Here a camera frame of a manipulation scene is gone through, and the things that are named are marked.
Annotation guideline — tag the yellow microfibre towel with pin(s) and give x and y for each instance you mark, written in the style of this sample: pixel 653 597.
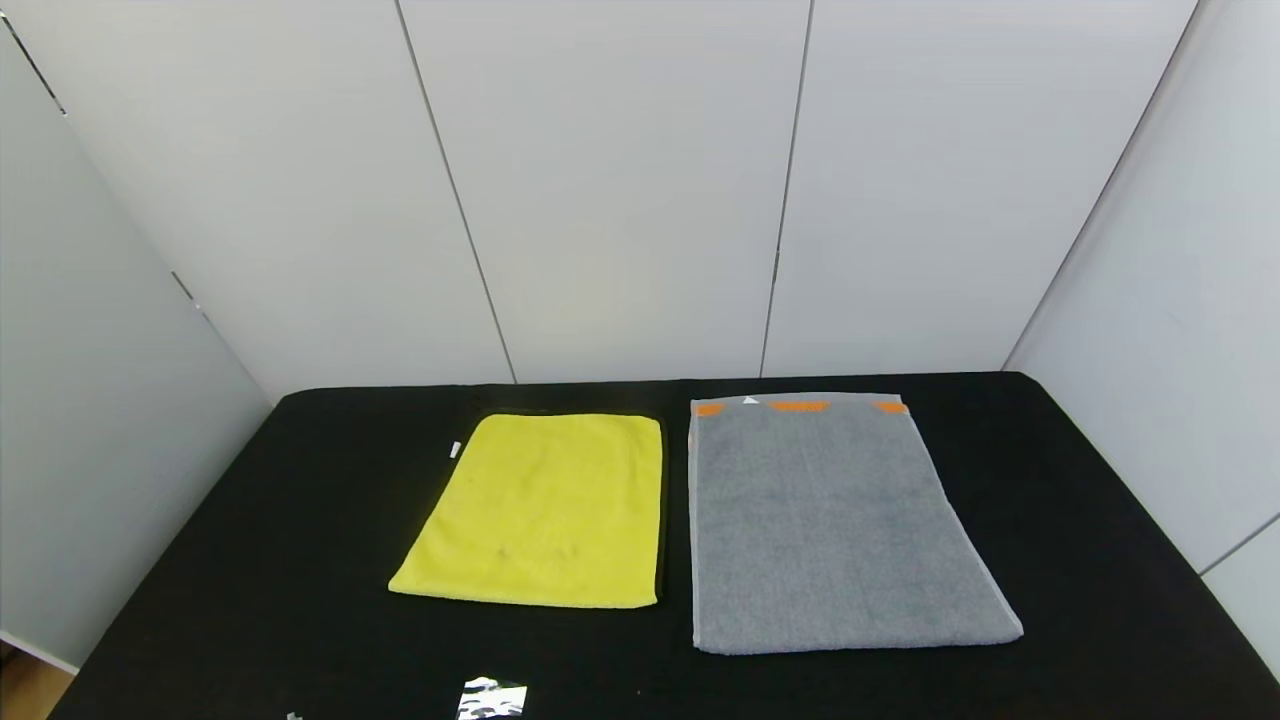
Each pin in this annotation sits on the yellow microfibre towel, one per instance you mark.
pixel 540 510

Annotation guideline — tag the grey towel with orange marks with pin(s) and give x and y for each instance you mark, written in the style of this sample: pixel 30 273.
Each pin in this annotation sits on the grey towel with orange marks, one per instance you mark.
pixel 830 530

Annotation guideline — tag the shiny silver foil piece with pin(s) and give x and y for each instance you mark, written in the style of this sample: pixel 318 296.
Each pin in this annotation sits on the shiny silver foil piece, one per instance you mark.
pixel 490 698

